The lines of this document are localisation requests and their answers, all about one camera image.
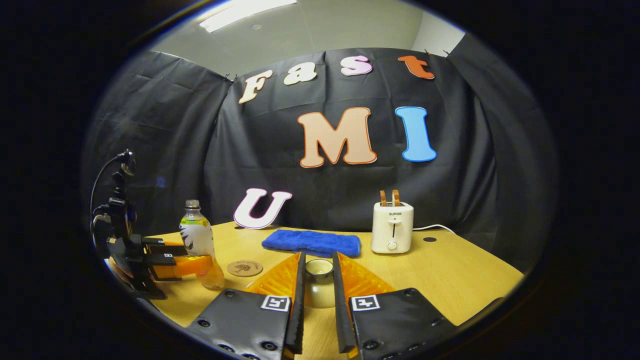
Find blue towel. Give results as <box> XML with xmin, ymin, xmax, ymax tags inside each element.
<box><xmin>261</xmin><ymin>229</ymin><xmax>362</xmax><ymax>258</ymax></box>

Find round wooden coaster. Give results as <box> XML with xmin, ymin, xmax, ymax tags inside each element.
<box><xmin>226</xmin><ymin>260</ymin><xmax>264</xmax><ymax>277</ymax></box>

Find cream toaster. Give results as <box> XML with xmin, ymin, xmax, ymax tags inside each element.
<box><xmin>371</xmin><ymin>201</ymin><xmax>415</xmax><ymax>255</ymax></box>

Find clear water bottle white label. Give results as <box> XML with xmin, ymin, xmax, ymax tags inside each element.
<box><xmin>179</xmin><ymin>199</ymin><xmax>226</xmax><ymax>290</ymax></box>

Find black camera cable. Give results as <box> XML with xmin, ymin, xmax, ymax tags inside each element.
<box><xmin>89</xmin><ymin>154</ymin><xmax>122</xmax><ymax>236</ymax></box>

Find white toaster cable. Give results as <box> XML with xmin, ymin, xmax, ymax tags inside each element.
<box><xmin>412</xmin><ymin>224</ymin><xmax>457</xmax><ymax>236</ymax></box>

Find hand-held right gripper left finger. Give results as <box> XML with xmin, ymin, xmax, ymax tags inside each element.
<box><xmin>186</xmin><ymin>251</ymin><xmax>307</xmax><ymax>360</ymax></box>

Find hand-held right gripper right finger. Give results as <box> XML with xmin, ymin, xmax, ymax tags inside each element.
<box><xmin>331</xmin><ymin>251</ymin><xmax>458</xmax><ymax>360</ymax></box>

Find black backdrop cloth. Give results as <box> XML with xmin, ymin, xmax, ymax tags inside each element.
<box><xmin>82</xmin><ymin>47</ymin><xmax>558</xmax><ymax>271</ymax></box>

